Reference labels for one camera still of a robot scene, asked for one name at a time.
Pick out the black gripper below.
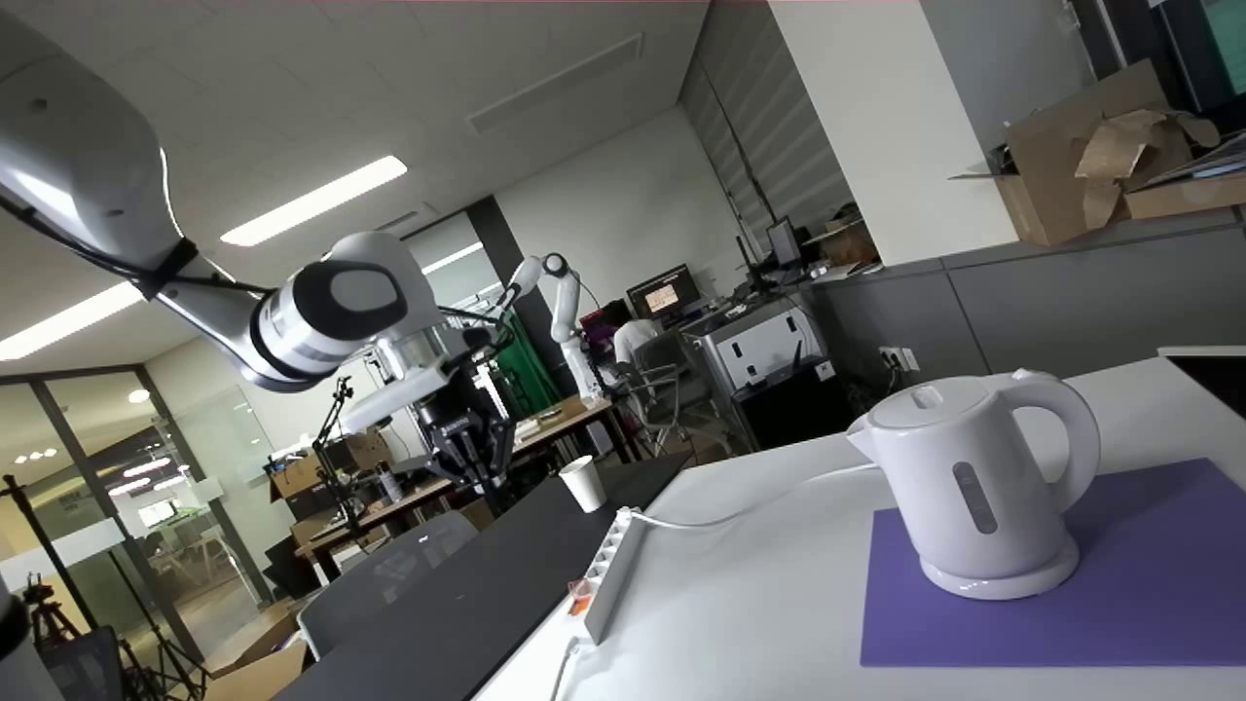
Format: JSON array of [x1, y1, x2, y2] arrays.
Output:
[[418, 386, 514, 517]]

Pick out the white power strip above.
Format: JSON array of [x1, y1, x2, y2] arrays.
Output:
[[566, 506, 649, 650]]

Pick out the wooden table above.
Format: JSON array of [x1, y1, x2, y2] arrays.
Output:
[[287, 392, 617, 590]]

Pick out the white paper cup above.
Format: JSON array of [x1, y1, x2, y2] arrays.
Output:
[[557, 451, 613, 517]]

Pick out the grey chair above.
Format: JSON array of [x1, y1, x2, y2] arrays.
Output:
[[296, 506, 482, 662]]

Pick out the seated person white shirt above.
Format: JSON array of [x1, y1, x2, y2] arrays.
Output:
[[608, 316, 669, 379]]

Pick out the dark computer monitor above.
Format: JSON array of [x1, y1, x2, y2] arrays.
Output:
[[623, 259, 701, 324]]

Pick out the grey metal cabinet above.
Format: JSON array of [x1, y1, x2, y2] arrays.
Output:
[[696, 298, 836, 402]]

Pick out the white electric kettle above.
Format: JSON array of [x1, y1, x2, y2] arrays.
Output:
[[844, 367, 1105, 606]]

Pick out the open cardboard box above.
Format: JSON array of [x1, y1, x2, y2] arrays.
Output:
[[949, 55, 1227, 251]]

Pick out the purple mat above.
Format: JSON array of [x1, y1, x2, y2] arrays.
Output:
[[856, 454, 1246, 672]]

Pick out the flat cardboard box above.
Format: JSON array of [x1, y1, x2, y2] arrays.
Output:
[[1120, 167, 1246, 225]]

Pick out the white power strip cable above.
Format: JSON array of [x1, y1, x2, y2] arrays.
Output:
[[548, 636, 591, 701]]

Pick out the white kettle cord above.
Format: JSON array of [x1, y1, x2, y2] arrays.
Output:
[[632, 454, 863, 536]]

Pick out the black camera tripod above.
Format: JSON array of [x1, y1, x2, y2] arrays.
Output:
[[0, 471, 210, 701]]

